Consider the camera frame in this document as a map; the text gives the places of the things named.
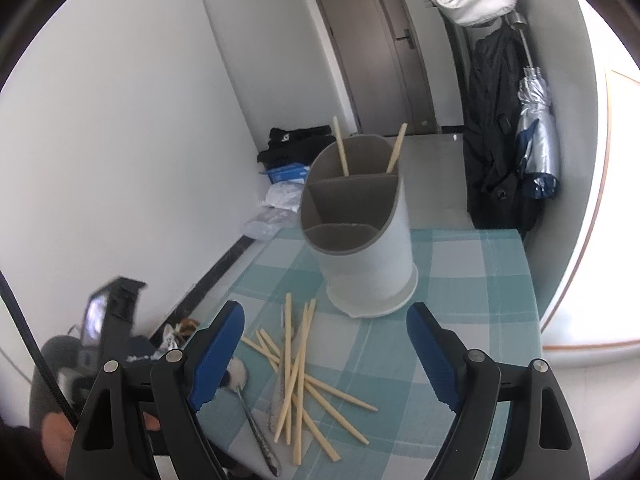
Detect wooden chopstick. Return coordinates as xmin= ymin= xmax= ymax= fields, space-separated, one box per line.
xmin=333 ymin=116 xmax=349 ymax=177
xmin=255 ymin=332 xmax=279 ymax=373
xmin=293 ymin=298 xmax=317 ymax=466
xmin=255 ymin=328 xmax=370 ymax=447
xmin=273 ymin=298 xmax=317 ymax=442
xmin=258 ymin=330 xmax=341 ymax=462
xmin=241 ymin=336 xmax=378 ymax=413
xmin=284 ymin=292 xmax=292 ymax=445
xmin=386 ymin=122 xmax=408 ymax=174

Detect black clothes pile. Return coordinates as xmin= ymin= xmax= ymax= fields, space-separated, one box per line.
xmin=257 ymin=125 xmax=335 ymax=170

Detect grey door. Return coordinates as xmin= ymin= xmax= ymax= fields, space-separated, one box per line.
xmin=316 ymin=0 xmax=439 ymax=136

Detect blue box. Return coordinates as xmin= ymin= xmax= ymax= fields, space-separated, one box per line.
xmin=264 ymin=162 xmax=309 ymax=184

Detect black jacket hanging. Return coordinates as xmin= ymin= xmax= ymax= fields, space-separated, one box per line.
xmin=463 ymin=24 xmax=541 ymax=236

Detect white grey utensil holder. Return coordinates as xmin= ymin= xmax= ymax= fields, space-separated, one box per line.
xmin=299 ymin=134 xmax=418 ymax=318

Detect teal checked tablecloth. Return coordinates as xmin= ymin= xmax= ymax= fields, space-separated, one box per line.
xmin=198 ymin=229 xmax=541 ymax=479

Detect metal spoon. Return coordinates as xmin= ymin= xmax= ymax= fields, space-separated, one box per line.
xmin=220 ymin=358 xmax=281 ymax=477

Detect person's left hand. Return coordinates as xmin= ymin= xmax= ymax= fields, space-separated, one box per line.
xmin=41 ymin=413 xmax=75 ymax=477

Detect white plastic bags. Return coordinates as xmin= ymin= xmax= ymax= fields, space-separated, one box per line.
xmin=242 ymin=180 xmax=304 ymax=242

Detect silver blue folded umbrella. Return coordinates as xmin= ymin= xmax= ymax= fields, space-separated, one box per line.
xmin=506 ymin=11 xmax=561 ymax=200

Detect black cable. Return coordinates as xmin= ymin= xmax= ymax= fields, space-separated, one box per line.
xmin=0 ymin=268 xmax=82 ymax=429

